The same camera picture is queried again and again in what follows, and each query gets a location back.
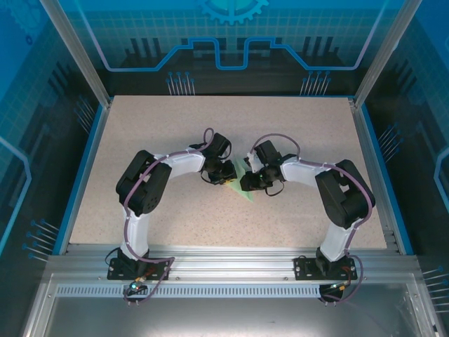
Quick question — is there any silver metal panel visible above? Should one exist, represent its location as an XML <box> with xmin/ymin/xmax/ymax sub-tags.
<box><xmin>20</xmin><ymin>273</ymin><xmax>445</xmax><ymax>337</ymax></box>

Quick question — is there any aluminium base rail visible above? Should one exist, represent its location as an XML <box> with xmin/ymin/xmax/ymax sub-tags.
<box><xmin>45</xmin><ymin>244</ymin><xmax>424</xmax><ymax>282</ymax></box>

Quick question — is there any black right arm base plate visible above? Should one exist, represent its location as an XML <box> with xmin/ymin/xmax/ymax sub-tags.
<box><xmin>293</xmin><ymin>255</ymin><xmax>358</xmax><ymax>282</ymax></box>

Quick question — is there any slotted grey cable duct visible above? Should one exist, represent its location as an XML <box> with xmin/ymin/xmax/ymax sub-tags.
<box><xmin>55</xmin><ymin>284</ymin><xmax>413</xmax><ymax>299</ymax></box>

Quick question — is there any cable plug with green light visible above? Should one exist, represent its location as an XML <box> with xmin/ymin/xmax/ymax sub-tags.
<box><xmin>128</xmin><ymin>276</ymin><xmax>148</xmax><ymax>293</ymax></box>
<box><xmin>321</xmin><ymin>280</ymin><xmax>354</xmax><ymax>294</ymax></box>

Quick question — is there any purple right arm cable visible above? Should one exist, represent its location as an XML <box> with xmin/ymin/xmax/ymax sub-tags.
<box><xmin>251</xmin><ymin>132</ymin><xmax>375</xmax><ymax>306</ymax></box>

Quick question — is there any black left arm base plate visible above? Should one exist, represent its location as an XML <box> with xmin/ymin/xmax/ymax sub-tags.
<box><xmin>107</xmin><ymin>257</ymin><xmax>173</xmax><ymax>282</ymax></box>

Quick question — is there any aluminium frame post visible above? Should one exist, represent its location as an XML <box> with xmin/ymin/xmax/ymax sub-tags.
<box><xmin>352</xmin><ymin>0</ymin><xmax>424</xmax><ymax>108</ymax></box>
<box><xmin>39</xmin><ymin>0</ymin><xmax>114</xmax><ymax>108</ymax></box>

